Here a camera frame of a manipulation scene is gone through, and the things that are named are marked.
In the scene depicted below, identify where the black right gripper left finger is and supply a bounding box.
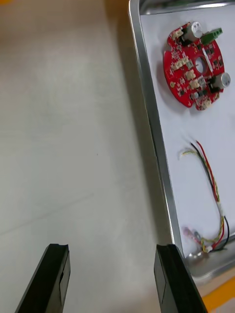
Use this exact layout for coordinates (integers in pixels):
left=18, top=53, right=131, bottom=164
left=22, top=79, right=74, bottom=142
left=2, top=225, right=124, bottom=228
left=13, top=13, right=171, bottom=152
left=14, top=243, right=71, bottom=313

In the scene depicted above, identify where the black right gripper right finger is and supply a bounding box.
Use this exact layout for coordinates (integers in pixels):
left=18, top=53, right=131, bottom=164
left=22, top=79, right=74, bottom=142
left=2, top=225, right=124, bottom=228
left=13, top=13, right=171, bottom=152
left=154, top=244, right=209, bottom=313

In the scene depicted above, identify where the red black green-yellow wire harness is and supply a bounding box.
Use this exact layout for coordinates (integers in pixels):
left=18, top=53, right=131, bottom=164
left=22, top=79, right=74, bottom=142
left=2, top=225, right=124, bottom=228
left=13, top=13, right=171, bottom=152
left=177, top=139, right=230, bottom=254

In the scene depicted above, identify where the round red circuit board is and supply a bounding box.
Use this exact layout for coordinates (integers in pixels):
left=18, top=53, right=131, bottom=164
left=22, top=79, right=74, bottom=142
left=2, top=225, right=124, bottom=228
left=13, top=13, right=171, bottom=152
left=163, top=21, right=232, bottom=112

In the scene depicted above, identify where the yellow-orange plastic bin with handwriting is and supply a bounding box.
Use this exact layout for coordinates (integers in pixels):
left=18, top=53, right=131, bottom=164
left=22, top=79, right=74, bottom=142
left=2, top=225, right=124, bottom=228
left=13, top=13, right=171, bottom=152
left=201, top=275, right=235, bottom=313

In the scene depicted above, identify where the white sheet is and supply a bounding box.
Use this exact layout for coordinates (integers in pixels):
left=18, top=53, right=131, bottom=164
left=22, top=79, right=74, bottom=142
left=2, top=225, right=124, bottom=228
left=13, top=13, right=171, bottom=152
left=140, top=4, right=235, bottom=257

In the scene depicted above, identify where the steel tray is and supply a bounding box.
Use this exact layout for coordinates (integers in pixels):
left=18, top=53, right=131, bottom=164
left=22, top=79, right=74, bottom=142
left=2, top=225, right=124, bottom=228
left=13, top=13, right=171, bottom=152
left=128, top=0, right=235, bottom=282

